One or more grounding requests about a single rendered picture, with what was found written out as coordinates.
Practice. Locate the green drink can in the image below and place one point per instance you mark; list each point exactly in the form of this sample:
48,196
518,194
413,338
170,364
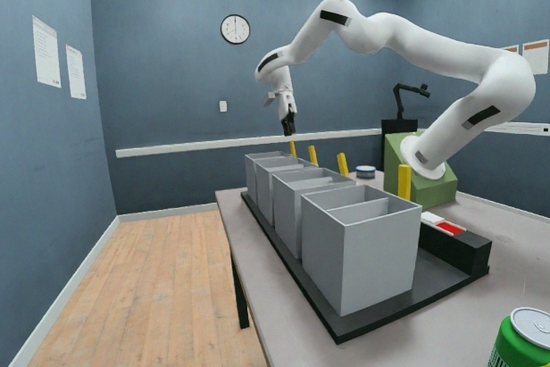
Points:
523,340

